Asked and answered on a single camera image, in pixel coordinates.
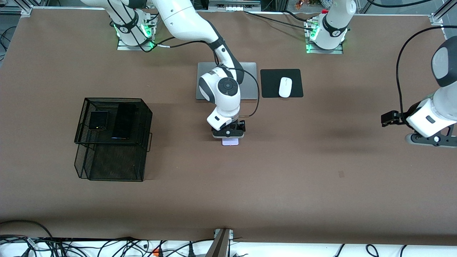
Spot grey closed laptop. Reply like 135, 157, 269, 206
195, 62, 258, 100

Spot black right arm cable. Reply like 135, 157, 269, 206
107, 0, 260, 117

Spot white computer mouse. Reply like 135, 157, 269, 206
278, 77, 293, 98

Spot black mouse pad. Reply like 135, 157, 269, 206
260, 69, 304, 98

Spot black cable on table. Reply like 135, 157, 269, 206
245, 11, 315, 31

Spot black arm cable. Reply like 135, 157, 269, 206
364, 0, 457, 124
107, 0, 260, 117

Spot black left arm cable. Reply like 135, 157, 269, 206
364, 0, 457, 124

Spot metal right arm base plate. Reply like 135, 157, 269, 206
117, 36, 155, 51

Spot black wire mesh basket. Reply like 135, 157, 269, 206
74, 97, 153, 182

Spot black floor cable loop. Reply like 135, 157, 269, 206
0, 220, 54, 240

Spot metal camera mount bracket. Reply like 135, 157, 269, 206
206, 228, 234, 257

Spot grey power strip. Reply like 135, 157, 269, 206
209, 0, 261, 12

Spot black dual-camera flip phone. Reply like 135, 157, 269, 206
88, 111, 109, 131

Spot black slab smartphone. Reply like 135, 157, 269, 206
111, 104, 136, 140

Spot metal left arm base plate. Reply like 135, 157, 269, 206
305, 40, 344, 55

